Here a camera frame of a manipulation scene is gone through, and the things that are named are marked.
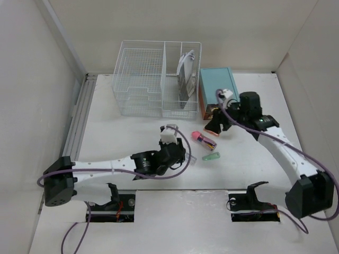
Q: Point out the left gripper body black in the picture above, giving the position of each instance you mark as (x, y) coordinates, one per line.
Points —
(161, 145)

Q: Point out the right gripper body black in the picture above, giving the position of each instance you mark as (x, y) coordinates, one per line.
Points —
(237, 116)

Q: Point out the pink cap clear tube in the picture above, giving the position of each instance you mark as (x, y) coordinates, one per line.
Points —
(203, 140)

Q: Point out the teal orange drawer box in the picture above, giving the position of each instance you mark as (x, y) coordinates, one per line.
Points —
(211, 79)

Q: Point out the grey setup guide booklet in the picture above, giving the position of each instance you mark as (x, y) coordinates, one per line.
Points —
(185, 83)

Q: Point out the orange translucent capsule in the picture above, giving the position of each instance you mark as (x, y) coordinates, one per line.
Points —
(211, 132)

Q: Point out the blue cap spray bottle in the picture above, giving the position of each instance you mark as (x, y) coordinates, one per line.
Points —
(192, 159)

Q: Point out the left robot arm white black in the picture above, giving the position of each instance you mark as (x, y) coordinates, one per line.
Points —
(67, 180)

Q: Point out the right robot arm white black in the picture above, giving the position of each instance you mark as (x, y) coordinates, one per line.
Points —
(312, 185)

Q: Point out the green translucent capsule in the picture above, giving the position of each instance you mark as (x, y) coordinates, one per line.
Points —
(212, 156)

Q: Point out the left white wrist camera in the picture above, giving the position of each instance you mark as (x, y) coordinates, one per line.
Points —
(168, 134)

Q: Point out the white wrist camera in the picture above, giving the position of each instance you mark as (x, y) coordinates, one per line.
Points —
(168, 134)
(225, 96)

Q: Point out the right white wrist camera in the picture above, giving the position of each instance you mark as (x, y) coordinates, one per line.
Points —
(225, 96)

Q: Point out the white wire desk organizer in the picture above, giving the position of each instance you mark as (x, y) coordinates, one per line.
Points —
(146, 79)

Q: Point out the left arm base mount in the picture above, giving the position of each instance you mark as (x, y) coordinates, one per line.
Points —
(119, 209)

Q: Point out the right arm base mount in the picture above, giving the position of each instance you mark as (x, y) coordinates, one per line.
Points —
(245, 207)

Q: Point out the aluminium rail frame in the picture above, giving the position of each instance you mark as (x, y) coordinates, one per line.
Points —
(78, 118)

